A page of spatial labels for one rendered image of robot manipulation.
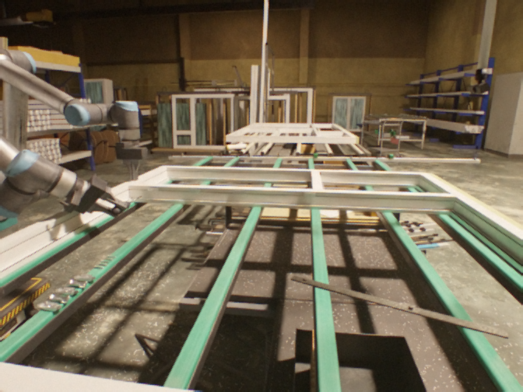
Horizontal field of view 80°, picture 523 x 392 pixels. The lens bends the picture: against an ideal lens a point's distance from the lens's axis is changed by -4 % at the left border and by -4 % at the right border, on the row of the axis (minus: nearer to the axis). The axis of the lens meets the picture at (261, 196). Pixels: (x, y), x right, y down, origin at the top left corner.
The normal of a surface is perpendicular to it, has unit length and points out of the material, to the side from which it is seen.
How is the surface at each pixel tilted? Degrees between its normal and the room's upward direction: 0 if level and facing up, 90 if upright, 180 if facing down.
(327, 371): 0
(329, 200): 90
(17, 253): 90
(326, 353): 0
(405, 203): 90
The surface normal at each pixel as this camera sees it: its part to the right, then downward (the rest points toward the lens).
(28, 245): 0.99, 0.04
